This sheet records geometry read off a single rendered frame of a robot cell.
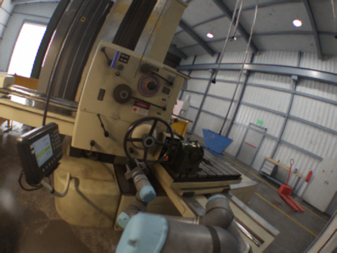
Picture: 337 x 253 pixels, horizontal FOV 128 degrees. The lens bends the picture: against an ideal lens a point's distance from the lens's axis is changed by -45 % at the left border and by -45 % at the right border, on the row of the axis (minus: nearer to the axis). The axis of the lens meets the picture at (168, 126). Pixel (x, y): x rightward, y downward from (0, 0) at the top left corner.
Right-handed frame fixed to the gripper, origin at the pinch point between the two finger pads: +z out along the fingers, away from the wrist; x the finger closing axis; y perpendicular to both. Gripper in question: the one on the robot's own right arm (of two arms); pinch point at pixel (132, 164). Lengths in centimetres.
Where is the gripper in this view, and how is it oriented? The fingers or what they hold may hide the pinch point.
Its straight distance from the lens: 97.5
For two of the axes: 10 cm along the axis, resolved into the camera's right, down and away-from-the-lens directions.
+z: -4.4, -3.0, 8.5
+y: -3.9, -7.8, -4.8
